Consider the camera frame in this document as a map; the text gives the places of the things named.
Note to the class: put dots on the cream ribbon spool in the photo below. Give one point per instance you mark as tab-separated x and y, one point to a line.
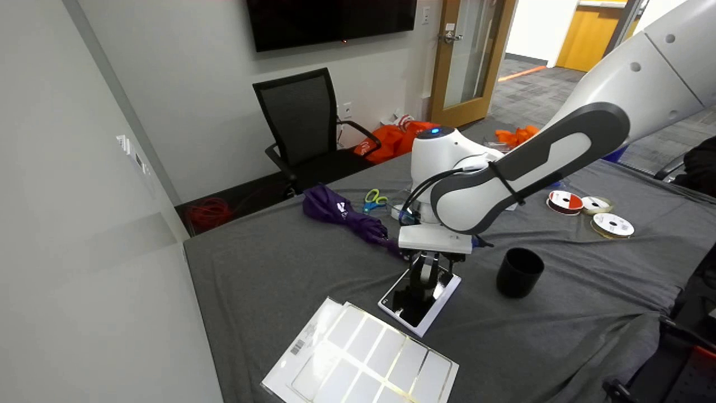
595	205

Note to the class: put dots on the wooden glass door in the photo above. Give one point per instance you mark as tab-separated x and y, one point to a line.
476	52

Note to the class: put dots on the purple folded umbrella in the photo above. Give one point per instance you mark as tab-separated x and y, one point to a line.
336	208

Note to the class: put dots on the wall television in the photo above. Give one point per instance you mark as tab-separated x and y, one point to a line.
328	20

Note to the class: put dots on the orange bag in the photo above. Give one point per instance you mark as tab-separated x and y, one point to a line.
394	139

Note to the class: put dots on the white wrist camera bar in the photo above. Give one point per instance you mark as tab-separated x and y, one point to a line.
437	239

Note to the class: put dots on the black cup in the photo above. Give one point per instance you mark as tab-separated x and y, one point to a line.
519	271

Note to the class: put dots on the black mesh office chair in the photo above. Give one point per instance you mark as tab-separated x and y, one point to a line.
302	118

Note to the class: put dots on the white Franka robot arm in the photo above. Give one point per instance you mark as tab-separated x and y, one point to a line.
633	80

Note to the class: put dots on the white wall outlet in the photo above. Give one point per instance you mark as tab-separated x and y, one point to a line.
346	107

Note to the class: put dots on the orange white ribbon spool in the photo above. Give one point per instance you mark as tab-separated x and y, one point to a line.
565	199

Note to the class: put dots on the white grid tray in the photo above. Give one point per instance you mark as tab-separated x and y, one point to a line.
359	365

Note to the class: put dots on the white wall thermostat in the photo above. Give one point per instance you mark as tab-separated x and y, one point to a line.
124	144

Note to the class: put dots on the orange folded cloth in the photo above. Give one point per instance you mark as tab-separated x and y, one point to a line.
516	134

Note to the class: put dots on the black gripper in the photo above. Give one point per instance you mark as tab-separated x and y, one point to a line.
431	261

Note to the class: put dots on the gray table cloth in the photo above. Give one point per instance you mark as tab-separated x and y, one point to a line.
299	299

